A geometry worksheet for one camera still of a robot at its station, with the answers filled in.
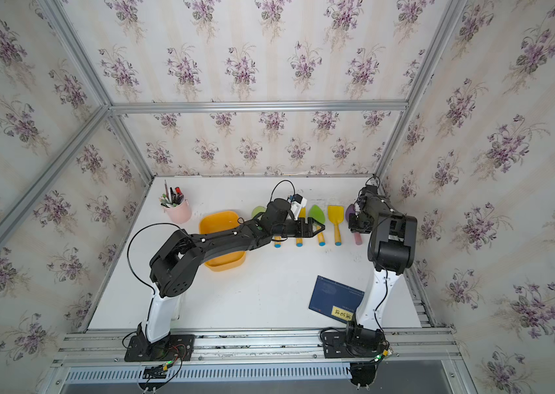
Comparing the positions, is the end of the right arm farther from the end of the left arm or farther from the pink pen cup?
the pink pen cup

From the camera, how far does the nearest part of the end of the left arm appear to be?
2.50 feet

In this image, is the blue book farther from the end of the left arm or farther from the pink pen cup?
the pink pen cup

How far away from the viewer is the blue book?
2.67 ft

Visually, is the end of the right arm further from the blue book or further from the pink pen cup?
the pink pen cup

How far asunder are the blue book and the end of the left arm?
22 cm
